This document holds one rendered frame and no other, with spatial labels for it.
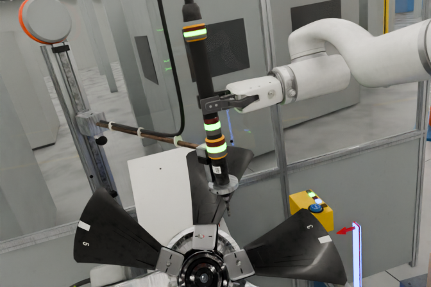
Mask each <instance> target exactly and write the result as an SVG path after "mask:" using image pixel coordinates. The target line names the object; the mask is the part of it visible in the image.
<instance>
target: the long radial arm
mask: <svg viewBox="0 0 431 287"><path fill-rule="evenodd" d="M168 277H170V275H169V274H166V273H164V272H161V271H159V270H156V271H154V272H150V273H147V274H144V275H140V276H137V277H134V278H131V279H128V280H126V281H123V282H119V283H116V284H112V285H110V286H106V287H172V286H171V284H168V283H169V282H171V281H170V279H168Z"/></svg>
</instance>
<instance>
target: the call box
mask: <svg viewBox="0 0 431 287"><path fill-rule="evenodd" d="M310 191H311V192H312V193H314V192H313V191H312V190H310ZM314 194H315V193H314ZM315 196H317V195H316V194H315ZM317 197H318V196H317ZM318 199H320V198H319V197H318ZM320 200H321V199H320ZM289 203H290V210H291V215H293V214H295V213H296V212H297V211H299V210H300V209H301V208H305V209H308V210H309V211H310V212H311V213H312V214H313V215H314V216H315V217H316V218H317V219H318V220H319V221H320V223H321V224H322V225H323V227H324V228H325V229H326V231H327V232H329V231H333V230H334V217H333V210H332V209H331V208H330V207H329V206H328V205H327V204H326V205H327V206H328V207H325V208H323V207H322V206H321V211H318V212H314V211H311V210H310V205H311V204H316V203H317V202H316V201H315V200H314V199H313V198H312V197H311V196H310V195H309V194H308V193H307V192H306V191H303V192H299V193H295V194H292V195H290V196H289ZM318 204H319V205H321V204H324V202H323V201H322V200H321V202H320V203H318Z"/></svg>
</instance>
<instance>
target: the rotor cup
mask: <svg viewBox="0 0 431 287"><path fill-rule="evenodd" d="M201 274H207V275H208V282H207V283H202V282H201V281H200V276H201ZM176 280H177V284H178V287H228V285H229V281H230V277H229V272H228V268H227V266H226V264H225V262H224V259H223V254H222V253H221V252H219V251H218V250H207V251H204V250H200V249H190V250H189V251H187V252H186V253H185V257H184V260H183V263H182V267H181V270H180V272H179V274H178V277H176Z"/></svg>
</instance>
